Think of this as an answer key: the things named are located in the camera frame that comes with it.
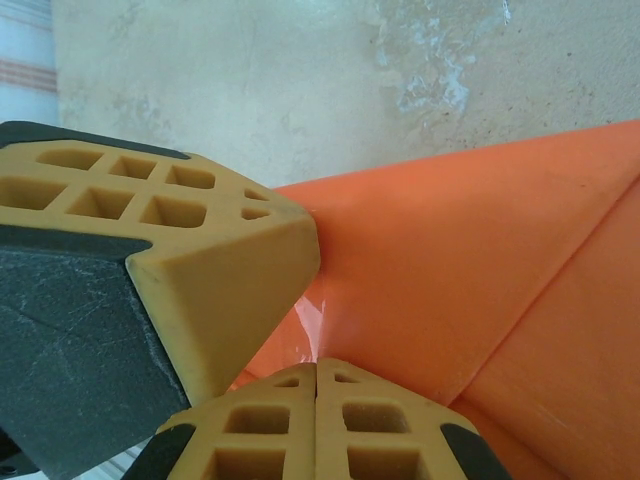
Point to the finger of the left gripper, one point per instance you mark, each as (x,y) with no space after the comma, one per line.
(150,150)
(215,280)

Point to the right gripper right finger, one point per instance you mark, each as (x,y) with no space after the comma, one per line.
(380,430)

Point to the orange wrapping paper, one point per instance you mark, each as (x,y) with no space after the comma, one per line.
(450,280)

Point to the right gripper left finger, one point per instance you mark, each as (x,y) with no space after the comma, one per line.
(255,430)

